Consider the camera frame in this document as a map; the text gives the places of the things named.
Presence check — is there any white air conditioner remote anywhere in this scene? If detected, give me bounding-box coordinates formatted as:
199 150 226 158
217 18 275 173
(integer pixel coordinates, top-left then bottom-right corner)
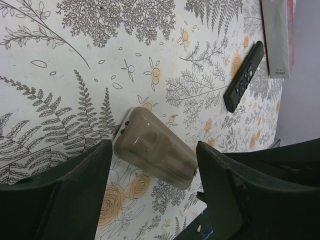
112 106 198 190

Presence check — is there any floral patterned table mat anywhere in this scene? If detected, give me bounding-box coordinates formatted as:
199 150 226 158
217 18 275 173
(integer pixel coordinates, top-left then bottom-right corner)
0 0 285 240

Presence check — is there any black TV remote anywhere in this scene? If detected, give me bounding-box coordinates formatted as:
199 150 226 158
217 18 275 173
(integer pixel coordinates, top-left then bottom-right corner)
223 40 264 113

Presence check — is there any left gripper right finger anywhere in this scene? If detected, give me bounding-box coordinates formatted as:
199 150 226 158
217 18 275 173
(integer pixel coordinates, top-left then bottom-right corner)
195 137 320 240

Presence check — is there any red toothpaste box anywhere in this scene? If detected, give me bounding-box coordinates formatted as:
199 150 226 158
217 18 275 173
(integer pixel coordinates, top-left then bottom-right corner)
261 0 296 79

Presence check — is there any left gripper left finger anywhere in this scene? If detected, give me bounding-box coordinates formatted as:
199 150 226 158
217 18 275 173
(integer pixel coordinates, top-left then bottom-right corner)
0 140 113 240

